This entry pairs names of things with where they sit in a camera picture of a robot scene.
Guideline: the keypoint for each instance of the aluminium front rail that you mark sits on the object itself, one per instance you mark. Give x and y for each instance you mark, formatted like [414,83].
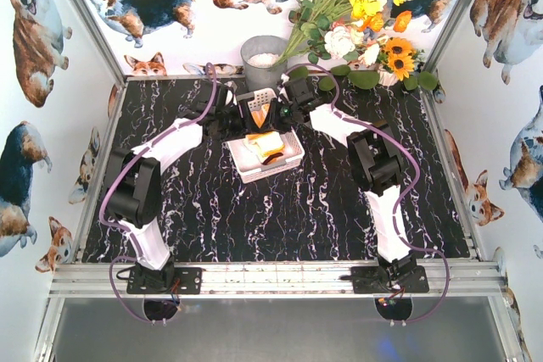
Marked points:
[313,279]

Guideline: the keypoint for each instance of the artificial flower bouquet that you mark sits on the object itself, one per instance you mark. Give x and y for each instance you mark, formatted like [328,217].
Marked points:
[362,33]

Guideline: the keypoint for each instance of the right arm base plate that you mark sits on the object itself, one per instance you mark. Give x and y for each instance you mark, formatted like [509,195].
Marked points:
[374,279]

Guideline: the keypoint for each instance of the beige knit glove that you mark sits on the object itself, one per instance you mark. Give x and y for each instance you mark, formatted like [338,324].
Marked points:
[267,147]

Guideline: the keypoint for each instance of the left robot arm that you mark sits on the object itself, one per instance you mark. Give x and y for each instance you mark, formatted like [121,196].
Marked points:
[132,181]

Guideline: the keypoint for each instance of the grey metal bucket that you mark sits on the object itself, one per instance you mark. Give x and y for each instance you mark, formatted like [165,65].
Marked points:
[261,59]

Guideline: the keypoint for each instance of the orange dotted glove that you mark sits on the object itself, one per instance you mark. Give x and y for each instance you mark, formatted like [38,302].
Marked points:
[259,115]

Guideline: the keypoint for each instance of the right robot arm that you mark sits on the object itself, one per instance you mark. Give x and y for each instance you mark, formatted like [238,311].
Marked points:
[374,157]

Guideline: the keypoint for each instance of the white perforated storage basket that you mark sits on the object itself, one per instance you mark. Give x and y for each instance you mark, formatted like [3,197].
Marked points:
[247,165]

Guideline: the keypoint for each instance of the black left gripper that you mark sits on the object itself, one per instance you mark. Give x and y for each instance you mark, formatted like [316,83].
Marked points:
[239,115]

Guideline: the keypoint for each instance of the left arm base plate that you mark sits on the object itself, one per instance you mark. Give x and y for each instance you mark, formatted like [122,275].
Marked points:
[182,280]

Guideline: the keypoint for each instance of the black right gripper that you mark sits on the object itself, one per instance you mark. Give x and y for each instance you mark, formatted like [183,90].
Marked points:
[279,112]

